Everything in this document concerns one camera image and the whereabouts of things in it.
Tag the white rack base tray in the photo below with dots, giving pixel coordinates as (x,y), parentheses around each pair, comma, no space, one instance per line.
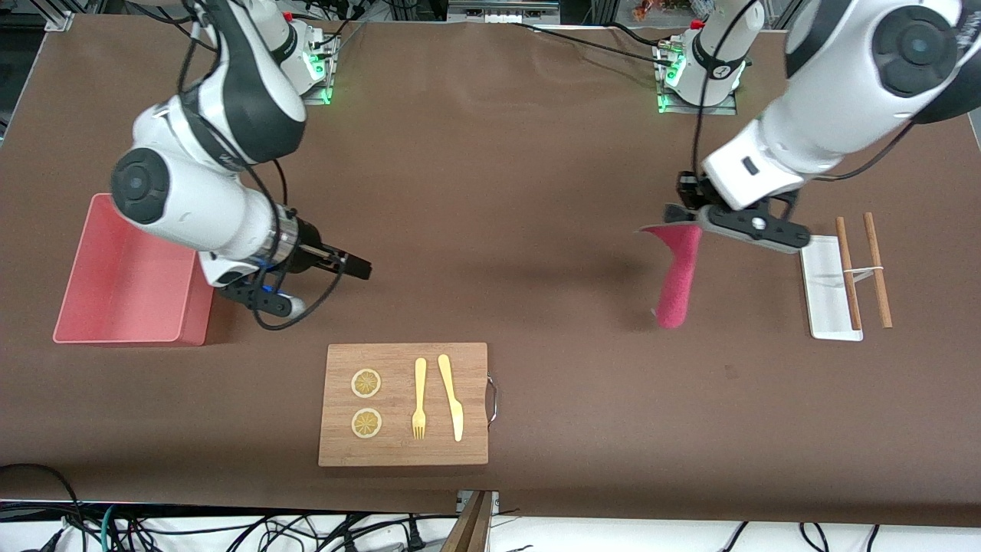
(824,291)

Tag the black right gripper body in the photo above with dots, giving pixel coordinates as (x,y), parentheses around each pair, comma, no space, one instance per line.
(310,253)

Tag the pink plastic bin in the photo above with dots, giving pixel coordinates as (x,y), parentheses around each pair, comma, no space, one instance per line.
(115,291)

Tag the red cloth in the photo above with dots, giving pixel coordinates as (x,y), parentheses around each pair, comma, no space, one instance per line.
(678,284)

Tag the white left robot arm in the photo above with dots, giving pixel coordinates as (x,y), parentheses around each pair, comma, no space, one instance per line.
(843,77)

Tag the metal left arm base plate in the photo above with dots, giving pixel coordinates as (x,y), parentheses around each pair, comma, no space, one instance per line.
(724,110)

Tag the wooden cutting board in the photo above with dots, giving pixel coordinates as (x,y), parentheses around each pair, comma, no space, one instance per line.
(398,360)

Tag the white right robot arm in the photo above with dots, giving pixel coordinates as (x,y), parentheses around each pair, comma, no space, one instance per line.
(191,199)

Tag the wooden strip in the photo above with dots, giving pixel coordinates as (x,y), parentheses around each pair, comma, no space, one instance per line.
(469,529)

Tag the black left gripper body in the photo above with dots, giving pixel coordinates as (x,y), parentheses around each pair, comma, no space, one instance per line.
(687,191)

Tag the lemon slice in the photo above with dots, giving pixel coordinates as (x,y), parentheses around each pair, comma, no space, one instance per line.
(366,383)
(366,423)

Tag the yellow fork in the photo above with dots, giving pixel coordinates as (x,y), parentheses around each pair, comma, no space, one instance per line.
(420,383)

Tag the white power strip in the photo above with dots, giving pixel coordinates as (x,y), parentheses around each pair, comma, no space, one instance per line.
(498,14)

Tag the yellow knife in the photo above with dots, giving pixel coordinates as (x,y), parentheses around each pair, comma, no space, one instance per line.
(452,399)

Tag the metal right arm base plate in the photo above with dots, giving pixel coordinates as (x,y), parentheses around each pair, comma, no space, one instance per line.
(322,96)

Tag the aluminium frame profile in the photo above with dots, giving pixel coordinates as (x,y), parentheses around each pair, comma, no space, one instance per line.
(60,17)

